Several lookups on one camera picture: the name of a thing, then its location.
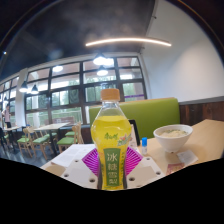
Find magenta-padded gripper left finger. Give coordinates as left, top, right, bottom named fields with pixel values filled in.
left=62, top=148, right=101, bottom=190

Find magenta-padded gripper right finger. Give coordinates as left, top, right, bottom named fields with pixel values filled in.
left=124, top=146, right=166, bottom=189

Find yellow drink bottle orange cap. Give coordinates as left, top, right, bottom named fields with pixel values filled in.
left=90, top=88, right=133, bottom=191

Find small blue-capped white bottle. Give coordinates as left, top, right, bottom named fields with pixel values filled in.
left=141, top=136, right=149, bottom=156

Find wooden chairs with green seats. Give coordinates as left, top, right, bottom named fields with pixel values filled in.
left=16, top=121, right=84, bottom=159

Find white bowl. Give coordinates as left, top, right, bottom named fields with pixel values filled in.
left=152, top=124, right=194, bottom=154

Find white paper napkin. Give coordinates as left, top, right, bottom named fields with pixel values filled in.
left=176, top=149, right=199, bottom=167

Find light wooden dining table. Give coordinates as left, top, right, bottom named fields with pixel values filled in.
left=33, top=122, right=71, bottom=156

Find green upholstered bench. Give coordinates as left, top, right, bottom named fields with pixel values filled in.
left=88, top=97, right=181, bottom=141

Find person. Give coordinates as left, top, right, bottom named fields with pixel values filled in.
left=1, top=103, right=13, bottom=129

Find black pendant lamps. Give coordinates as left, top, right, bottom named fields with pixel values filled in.
left=18, top=51, right=116, bottom=94

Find long curved ceiling light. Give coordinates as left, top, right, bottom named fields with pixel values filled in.
left=85, top=36, right=173, bottom=48

